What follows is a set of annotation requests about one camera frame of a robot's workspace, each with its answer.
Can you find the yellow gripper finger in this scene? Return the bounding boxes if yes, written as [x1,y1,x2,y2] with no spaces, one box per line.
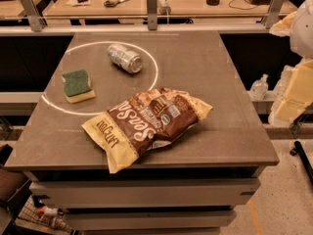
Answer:
[268,59,313,126]

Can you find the silver 7up soda can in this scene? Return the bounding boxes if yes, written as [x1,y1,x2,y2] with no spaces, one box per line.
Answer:
[108,43,143,73]

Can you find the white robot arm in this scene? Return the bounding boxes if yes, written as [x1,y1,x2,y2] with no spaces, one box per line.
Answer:
[268,0,313,126]

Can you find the clear sanitizer bottle left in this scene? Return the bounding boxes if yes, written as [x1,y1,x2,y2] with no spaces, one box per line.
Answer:
[250,74,268,101]

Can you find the black pole on floor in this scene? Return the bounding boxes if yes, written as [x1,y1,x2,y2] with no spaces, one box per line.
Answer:
[290,141,313,185]

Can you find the brown and yellow chip bag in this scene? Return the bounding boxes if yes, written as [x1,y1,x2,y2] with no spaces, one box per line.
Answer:
[82,88,212,173]

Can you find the grey table base cabinet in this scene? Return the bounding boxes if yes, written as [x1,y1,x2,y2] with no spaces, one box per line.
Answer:
[30,178,260,234]

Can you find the white power strip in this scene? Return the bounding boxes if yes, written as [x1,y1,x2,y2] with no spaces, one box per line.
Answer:
[157,0,171,15]

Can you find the white circle marking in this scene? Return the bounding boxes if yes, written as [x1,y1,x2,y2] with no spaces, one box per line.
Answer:
[41,40,158,116]

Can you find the green and yellow sponge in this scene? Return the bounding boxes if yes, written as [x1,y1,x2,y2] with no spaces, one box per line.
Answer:
[62,70,95,104]

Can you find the orange and white spray bottle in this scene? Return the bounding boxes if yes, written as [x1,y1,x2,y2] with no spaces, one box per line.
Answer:
[31,195,67,229]

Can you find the right metal bracket post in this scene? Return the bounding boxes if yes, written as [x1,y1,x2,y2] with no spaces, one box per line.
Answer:
[261,0,285,29]

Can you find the metal bracket post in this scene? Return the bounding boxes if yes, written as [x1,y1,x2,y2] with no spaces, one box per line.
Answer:
[20,0,46,32]
[147,0,157,30]
[261,0,285,29]

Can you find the black cable on desk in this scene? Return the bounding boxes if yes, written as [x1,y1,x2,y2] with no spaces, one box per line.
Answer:
[228,0,259,11]

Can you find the middle metal bracket post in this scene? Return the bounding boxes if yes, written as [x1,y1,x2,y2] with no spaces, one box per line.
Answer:
[147,0,157,30]

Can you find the scissors with dark handles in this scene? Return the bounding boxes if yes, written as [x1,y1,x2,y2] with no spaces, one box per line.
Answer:
[104,0,130,8]

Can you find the left metal bracket post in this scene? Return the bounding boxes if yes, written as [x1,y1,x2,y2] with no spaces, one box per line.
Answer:
[20,0,46,32]

